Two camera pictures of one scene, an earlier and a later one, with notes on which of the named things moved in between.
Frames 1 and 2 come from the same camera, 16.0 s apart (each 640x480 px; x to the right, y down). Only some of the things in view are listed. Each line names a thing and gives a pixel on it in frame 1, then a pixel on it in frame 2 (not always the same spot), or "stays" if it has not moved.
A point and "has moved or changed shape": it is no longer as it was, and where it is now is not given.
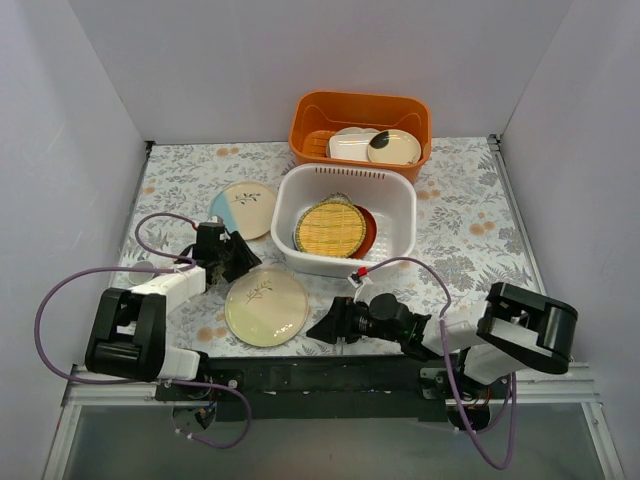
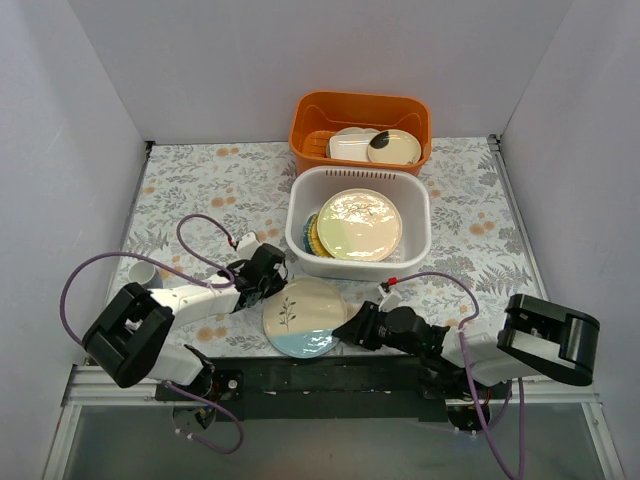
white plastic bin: [332, 220] has moved or changed shape
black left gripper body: [228, 255] to [273, 275]
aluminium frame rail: [80, 394] stays
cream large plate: [266, 307] to [359, 224]
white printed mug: [141, 278] stays
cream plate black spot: [393, 146] stays
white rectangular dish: [350, 146] stays
